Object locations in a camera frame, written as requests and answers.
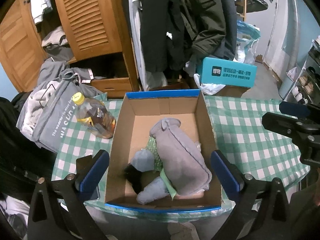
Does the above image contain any black sock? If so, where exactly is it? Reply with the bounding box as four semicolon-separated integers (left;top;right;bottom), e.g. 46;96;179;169
124;164;143;194

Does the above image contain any grey fleece glove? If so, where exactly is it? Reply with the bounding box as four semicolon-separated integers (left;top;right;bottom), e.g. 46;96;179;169
150;118;212;196

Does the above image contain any blue-grey sock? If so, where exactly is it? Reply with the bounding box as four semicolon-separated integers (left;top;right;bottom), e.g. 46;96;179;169
130;149;155;172

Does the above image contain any light blue sock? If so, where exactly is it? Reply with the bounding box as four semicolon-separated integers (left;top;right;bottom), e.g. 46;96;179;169
136;176;169;205

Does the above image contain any metal shoe rack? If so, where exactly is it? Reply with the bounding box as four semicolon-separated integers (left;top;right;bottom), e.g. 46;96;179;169
279;36;319;105

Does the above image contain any green checkered tablecloth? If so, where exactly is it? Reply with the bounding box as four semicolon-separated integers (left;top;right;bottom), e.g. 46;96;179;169
52;96;310;223

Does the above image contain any yellow cap tea bottle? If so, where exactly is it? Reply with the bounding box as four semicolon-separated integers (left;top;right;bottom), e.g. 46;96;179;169
72;92;116;139

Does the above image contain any blue cardboard box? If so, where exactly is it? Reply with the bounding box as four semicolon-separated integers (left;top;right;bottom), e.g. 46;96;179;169
105;89;221;212

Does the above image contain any grey tote bag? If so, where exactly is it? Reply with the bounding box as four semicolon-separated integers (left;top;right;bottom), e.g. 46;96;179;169
16;80;79;153

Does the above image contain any white plastic bag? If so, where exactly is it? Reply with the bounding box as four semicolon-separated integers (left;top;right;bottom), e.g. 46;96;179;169
193;73;226;95

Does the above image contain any clear blue plastic bag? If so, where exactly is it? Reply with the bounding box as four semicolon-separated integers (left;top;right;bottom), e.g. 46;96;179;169
234;20;260;64

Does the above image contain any teal printed box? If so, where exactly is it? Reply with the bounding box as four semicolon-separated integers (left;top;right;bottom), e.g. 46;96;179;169
197;57;257;88

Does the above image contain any grey clothes pile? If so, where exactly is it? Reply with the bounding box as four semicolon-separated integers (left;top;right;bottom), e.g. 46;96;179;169
36;58;103;98

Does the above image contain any olive hanging jacket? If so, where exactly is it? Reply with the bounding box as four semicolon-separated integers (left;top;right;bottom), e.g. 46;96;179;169
180;0;237;63

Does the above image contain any dark hanging jacket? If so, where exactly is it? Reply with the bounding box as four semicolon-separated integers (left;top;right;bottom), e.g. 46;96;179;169
140;0;197;76

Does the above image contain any wooden louvered wardrobe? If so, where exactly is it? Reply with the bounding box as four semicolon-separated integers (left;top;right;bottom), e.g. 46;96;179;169
1;0;139;98

